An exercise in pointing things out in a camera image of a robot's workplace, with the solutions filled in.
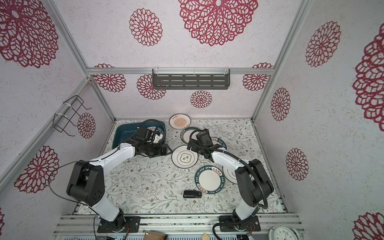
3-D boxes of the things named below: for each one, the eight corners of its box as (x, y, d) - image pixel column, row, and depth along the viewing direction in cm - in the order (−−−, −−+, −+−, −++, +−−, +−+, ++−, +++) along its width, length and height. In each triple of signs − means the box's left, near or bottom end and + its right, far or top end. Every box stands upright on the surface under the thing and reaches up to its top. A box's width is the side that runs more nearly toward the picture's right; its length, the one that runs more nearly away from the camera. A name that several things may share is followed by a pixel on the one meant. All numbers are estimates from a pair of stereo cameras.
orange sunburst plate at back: (168, 129, 117) (167, 127, 115) (170, 115, 127) (169, 113, 125) (191, 129, 117) (191, 127, 115) (191, 115, 127) (191, 113, 125)
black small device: (183, 197, 84) (183, 195, 81) (183, 192, 86) (183, 190, 83) (201, 197, 84) (201, 195, 81) (201, 192, 86) (201, 190, 83)
